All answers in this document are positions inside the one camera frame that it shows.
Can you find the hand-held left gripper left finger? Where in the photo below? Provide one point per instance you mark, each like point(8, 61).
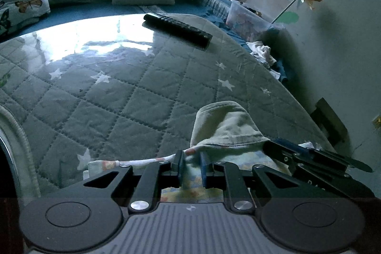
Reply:
point(180, 166)

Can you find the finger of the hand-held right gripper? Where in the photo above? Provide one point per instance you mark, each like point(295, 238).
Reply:
point(279, 154)
point(294, 144)

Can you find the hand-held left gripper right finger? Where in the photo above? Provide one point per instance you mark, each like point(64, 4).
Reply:
point(204, 167)

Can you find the pale printed garment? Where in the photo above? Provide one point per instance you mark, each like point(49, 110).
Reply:
point(226, 126)

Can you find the crumpled white clothes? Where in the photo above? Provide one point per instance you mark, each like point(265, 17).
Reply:
point(263, 53)

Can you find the blue cloth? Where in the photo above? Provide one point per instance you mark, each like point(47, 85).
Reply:
point(282, 71)

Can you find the quilted star table cover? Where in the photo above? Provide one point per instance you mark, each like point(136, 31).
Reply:
point(119, 87)

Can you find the clear plastic storage box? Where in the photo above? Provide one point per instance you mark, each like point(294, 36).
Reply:
point(250, 22)

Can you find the black remote control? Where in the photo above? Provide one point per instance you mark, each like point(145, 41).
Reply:
point(178, 29)

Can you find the butterfly print pillow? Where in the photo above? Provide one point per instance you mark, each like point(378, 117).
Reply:
point(20, 1)

